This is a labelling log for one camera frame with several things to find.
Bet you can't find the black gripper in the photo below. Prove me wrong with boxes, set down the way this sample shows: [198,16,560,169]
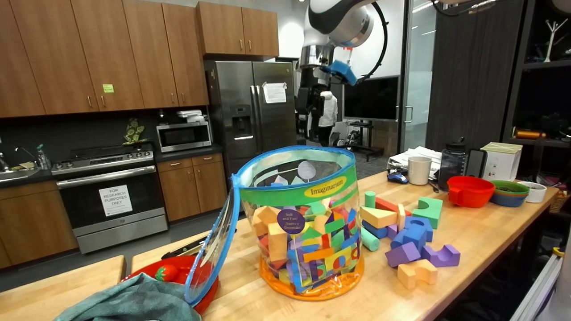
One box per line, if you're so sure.
[298,61,335,114]

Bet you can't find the red foam block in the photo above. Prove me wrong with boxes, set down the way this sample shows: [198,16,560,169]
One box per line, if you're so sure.
[373,196,399,214]

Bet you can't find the yellow wedge foam block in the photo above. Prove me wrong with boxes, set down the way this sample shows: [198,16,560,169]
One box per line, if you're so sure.
[358,205,399,232]

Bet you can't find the small light green block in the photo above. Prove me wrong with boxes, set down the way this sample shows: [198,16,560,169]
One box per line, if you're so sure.
[358,227,381,253]

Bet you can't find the green arch foam block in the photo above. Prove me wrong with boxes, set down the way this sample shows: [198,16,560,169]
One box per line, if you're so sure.
[410,194,446,232]

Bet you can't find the blue arch foam block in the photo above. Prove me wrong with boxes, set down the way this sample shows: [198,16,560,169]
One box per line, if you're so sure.
[389,216,435,251]

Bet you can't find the blue-rimmed clear bag lid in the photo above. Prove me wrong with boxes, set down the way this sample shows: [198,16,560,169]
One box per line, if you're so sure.
[182,173,242,309]

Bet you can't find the tan foam block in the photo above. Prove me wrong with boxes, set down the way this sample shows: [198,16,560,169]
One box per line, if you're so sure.
[396,262,419,293]
[412,259,439,287]

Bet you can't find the purple arch foam block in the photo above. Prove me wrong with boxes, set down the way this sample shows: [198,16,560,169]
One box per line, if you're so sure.
[421,243,462,269]

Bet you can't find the white paper on refrigerator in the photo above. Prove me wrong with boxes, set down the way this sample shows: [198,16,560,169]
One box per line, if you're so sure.
[260,82,289,107]

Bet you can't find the black screen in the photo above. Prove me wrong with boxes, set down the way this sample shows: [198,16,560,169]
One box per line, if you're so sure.
[342,75,401,121]

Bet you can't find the stainless steel refrigerator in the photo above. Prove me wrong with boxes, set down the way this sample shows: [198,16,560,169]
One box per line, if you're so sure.
[203,55,299,182]

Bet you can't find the glass door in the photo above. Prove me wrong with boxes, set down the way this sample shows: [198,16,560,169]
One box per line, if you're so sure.
[399,0,440,153]

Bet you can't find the folded white towels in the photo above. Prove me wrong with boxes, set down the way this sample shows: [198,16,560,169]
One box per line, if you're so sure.
[174,109,207,127]

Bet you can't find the small black device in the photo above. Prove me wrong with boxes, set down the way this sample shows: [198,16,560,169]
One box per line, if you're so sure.
[385,164,410,186]

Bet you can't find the stack of white papers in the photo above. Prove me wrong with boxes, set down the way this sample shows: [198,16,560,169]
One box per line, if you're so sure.
[387,144,444,175]

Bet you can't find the white cup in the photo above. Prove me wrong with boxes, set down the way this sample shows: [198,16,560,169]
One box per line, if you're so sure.
[406,155,433,187]

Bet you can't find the stainless microwave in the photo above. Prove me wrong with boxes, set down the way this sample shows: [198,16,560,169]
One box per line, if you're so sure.
[153,120,214,155]

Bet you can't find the wooden base cabinet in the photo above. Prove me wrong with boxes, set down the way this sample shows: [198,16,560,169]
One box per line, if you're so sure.
[0,180,80,271]
[155,152,230,225]

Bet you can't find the tan foam cylinder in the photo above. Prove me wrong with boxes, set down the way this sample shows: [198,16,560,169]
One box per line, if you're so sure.
[394,202,408,232]

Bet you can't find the black box device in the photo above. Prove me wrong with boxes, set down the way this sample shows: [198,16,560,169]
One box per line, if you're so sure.
[437,144,487,193]

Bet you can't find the green potted plant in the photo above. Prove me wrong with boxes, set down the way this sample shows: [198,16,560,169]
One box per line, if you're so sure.
[121,116,148,148]

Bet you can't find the red plastic bowl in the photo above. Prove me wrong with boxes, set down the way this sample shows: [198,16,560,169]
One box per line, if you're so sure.
[125,255,221,316]
[446,175,497,210]

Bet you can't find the white box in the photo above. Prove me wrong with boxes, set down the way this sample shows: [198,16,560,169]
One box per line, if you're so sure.
[478,141,524,184]

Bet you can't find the green plastic bowl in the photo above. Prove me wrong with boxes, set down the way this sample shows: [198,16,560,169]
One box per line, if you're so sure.
[489,178,531,200]

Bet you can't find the blue plastic bowl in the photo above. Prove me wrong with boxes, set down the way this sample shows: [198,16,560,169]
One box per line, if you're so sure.
[489,191,530,209]

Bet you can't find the dark shelving unit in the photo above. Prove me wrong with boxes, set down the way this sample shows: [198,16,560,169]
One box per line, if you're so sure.
[503,0,571,193]

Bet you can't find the white paper on oven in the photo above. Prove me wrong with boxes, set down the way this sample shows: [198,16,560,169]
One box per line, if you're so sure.
[96,184,135,219]

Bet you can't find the stainless oven range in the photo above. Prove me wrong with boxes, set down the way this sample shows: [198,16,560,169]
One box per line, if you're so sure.
[50,146,169,257]

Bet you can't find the white plastic bowl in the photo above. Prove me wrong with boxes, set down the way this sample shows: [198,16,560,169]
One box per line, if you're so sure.
[515,180,547,205]

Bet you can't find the clear spray bottle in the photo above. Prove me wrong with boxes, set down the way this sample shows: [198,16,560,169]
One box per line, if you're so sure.
[35,143,53,171]

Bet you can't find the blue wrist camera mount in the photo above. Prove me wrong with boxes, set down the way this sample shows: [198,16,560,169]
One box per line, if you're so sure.
[324,57,360,87]

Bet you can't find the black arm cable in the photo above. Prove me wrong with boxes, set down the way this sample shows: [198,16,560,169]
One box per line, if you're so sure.
[358,0,390,82]

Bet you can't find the small wooden wall cabinet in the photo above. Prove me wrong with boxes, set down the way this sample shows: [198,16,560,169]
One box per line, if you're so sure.
[196,2,280,61]

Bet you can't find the wide wooden wall cabinets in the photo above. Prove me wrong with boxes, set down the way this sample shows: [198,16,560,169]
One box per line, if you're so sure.
[0,0,210,120]

